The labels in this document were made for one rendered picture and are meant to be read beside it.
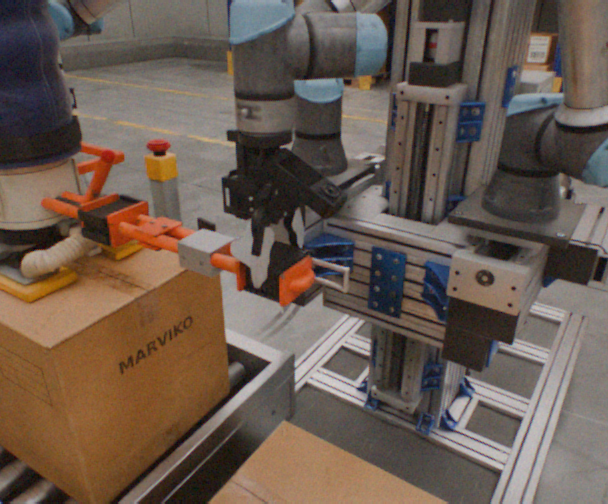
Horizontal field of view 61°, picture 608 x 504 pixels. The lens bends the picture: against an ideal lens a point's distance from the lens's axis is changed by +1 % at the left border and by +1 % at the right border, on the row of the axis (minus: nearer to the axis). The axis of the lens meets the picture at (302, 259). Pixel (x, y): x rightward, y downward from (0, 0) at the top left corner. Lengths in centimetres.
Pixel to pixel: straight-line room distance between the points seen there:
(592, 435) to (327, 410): 99
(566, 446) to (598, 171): 137
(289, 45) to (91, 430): 74
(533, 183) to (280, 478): 78
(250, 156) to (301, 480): 71
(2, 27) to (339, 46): 57
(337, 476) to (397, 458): 52
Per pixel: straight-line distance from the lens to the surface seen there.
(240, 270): 74
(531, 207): 110
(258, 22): 64
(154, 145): 160
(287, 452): 121
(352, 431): 172
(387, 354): 156
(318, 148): 126
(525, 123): 107
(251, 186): 68
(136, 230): 89
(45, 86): 105
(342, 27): 68
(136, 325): 101
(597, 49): 92
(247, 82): 65
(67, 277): 106
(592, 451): 219
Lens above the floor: 145
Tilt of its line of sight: 28 degrees down
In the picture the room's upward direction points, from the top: straight up
